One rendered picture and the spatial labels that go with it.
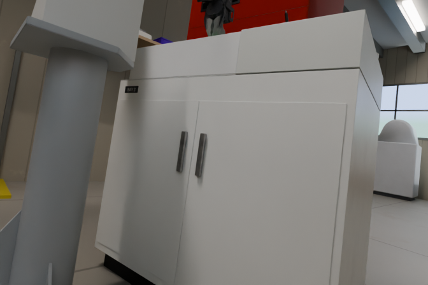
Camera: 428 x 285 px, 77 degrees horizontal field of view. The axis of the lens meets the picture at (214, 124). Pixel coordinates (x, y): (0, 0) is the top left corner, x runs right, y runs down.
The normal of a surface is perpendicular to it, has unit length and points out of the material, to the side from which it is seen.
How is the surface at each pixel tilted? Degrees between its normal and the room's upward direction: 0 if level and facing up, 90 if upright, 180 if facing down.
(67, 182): 90
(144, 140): 90
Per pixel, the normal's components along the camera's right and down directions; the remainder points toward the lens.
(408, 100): -0.72, -0.14
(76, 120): 0.63, 0.03
